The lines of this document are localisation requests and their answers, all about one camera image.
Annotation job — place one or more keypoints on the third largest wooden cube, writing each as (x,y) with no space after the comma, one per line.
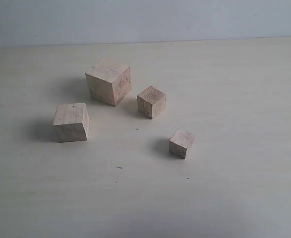
(151,102)

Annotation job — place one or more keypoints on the smallest wooden cube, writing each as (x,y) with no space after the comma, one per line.
(181,142)

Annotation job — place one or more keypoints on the second largest wooden cube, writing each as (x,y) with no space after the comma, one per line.
(71,122)

